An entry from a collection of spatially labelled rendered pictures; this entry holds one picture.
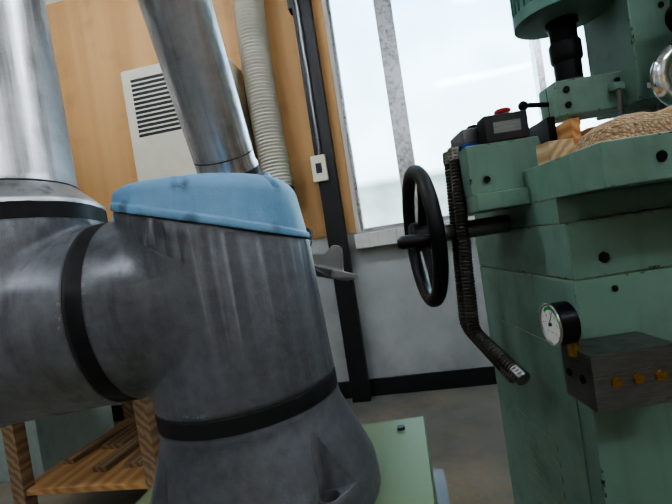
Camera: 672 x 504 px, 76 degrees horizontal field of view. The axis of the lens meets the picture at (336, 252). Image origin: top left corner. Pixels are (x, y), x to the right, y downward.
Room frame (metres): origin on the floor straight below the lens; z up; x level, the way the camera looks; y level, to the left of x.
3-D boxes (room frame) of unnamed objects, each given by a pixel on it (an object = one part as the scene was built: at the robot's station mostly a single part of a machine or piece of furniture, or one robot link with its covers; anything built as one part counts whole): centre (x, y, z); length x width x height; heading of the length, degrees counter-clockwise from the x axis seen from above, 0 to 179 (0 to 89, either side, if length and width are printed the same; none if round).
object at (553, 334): (0.62, -0.31, 0.65); 0.06 x 0.04 x 0.08; 0
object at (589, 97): (0.88, -0.54, 1.03); 0.14 x 0.07 x 0.09; 90
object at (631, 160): (0.85, -0.41, 0.87); 0.61 x 0.30 x 0.06; 0
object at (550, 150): (0.72, -0.38, 0.92); 0.04 x 0.04 x 0.03; 5
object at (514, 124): (0.85, -0.32, 0.99); 0.13 x 0.11 x 0.06; 0
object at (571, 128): (0.84, -0.45, 0.94); 0.16 x 0.02 x 0.08; 0
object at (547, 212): (0.88, -0.46, 0.82); 0.40 x 0.21 x 0.04; 0
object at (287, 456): (0.37, 0.09, 0.67); 0.19 x 0.19 x 0.10
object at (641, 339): (0.62, -0.38, 0.58); 0.12 x 0.08 x 0.08; 90
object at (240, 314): (0.37, 0.10, 0.80); 0.17 x 0.15 x 0.18; 89
